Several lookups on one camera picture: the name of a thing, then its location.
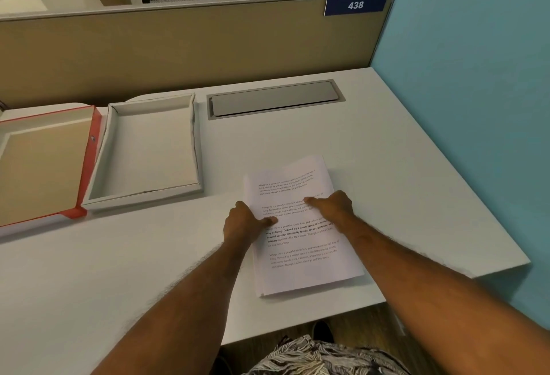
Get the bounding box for person's right hand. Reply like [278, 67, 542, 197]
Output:
[304, 190, 356, 235]

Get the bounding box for person's left hand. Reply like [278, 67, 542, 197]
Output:
[222, 201, 278, 248]

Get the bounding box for stack of printed paper sheets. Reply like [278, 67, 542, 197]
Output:
[243, 155, 365, 298]

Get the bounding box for person's right forearm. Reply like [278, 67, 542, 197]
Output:
[339, 216, 550, 375]

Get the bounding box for person's left forearm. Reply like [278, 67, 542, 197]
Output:
[88, 233, 255, 375]

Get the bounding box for black shoe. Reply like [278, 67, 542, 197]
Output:
[312, 321, 335, 344]

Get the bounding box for white cardboard box tray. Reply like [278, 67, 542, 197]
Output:
[81, 93, 205, 211]

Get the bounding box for patterned black white shorts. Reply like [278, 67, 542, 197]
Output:
[241, 335, 411, 375]

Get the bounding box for beige desk partition panel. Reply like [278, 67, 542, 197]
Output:
[0, 0, 398, 110]

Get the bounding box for blue number sign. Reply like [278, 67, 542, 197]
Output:
[324, 0, 389, 16]

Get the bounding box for red cardboard box lid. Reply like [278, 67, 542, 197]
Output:
[0, 105, 103, 239]

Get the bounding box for grey desk cable cover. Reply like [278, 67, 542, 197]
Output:
[207, 80, 345, 121]

